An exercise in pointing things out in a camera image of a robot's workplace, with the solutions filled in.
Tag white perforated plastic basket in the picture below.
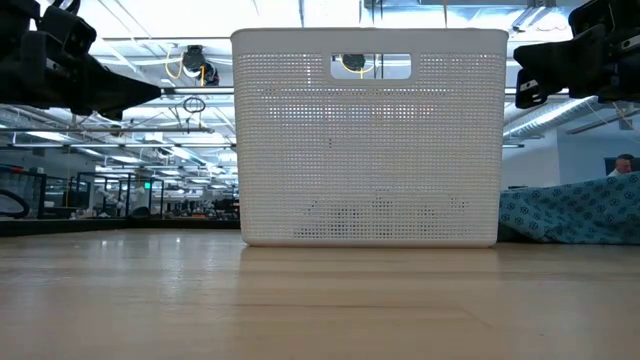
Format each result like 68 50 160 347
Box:
230 27 510 249

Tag black hanging cable loop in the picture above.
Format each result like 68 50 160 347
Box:
182 96 207 115

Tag person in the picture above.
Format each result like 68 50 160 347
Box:
606 153 637 178

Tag black curved cable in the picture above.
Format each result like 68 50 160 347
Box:
0 188 31 220

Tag blue patterned cloth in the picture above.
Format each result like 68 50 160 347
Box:
498 171 640 246

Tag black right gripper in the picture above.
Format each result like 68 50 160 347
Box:
513 24 640 110

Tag black metal fence frame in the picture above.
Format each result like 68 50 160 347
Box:
74 171 166 219
0 163 49 220

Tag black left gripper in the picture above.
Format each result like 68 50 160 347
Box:
0 29 162 121

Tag silver ventilation duct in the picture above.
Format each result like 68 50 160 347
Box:
502 97 599 144

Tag black aluminium table frame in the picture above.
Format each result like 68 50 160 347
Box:
0 217 241 238

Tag black ceiling cable reel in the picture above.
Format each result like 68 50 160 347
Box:
180 43 221 87
342 52 367 72

